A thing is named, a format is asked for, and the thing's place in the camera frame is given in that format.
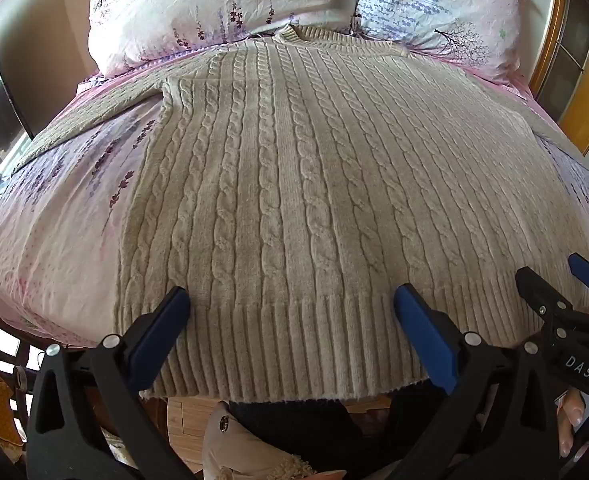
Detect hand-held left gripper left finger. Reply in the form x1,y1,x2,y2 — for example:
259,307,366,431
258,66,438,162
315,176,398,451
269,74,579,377
27,286,195,480

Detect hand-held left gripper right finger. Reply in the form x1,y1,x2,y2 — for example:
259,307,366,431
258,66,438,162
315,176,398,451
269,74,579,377
393,282,565,480

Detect beige cable-knit sweater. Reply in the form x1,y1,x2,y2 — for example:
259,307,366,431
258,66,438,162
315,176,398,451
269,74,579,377
12,25,589,403

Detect person's right hand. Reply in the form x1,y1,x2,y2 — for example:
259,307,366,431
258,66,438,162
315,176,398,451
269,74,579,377
555,389,589,459

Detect pink floral bedsheet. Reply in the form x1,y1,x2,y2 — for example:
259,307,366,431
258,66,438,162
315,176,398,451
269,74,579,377
0,55,589,356

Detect person's beige jacket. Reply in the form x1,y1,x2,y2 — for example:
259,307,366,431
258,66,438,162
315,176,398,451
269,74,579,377
202,402,347,480

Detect person's dark trousers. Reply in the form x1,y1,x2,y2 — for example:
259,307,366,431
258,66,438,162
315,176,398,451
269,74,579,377
227,380,480,480

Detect yellow wooden cabinet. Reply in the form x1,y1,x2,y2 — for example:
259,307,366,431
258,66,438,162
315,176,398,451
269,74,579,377
529,0,589,156

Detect white blue floral pillow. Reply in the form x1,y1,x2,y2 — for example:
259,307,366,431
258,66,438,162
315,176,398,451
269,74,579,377
357,0,536,97

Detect black flat screen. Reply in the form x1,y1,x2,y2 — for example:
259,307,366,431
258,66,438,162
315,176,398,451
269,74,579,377
0,10,38,161

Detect pink floral pillow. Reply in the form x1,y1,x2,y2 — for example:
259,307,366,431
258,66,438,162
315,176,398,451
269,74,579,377
77,0,372,78

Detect dark wooden bed frame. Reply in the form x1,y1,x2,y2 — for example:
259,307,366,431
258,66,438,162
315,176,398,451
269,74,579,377
0,294,100,411

